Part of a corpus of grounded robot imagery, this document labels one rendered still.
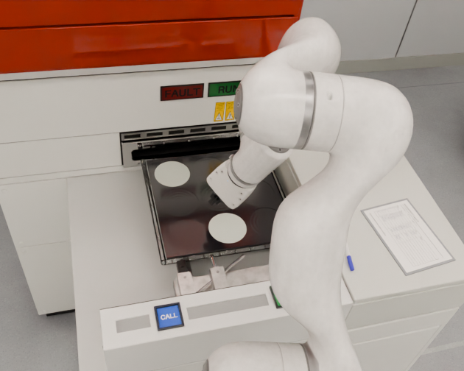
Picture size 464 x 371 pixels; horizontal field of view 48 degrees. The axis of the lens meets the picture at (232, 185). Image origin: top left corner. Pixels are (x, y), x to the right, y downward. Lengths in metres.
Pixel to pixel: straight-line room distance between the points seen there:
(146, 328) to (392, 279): 0.58
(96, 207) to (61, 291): 0.63
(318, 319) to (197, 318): 0.48
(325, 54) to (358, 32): 2.77
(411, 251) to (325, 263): 0.70
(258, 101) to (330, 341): 0.33
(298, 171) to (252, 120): 0.82
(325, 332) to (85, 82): 0.91
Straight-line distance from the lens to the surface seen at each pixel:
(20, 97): 1.41
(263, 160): 1.07
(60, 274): 1.98
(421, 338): 1.61
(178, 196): 1.42
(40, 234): 1.80
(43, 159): 1.55
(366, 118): 0.65
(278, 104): 0.62
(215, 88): 1.45
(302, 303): 0.70
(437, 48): 3.93
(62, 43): 1.26
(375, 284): 1.27
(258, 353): 0.75
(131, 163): 1.57
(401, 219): 1.42
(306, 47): 0.72
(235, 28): 1.30
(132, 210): 1.50
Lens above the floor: 1.97
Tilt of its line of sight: 47 degrees down
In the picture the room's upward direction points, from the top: 8 degrees clockwise
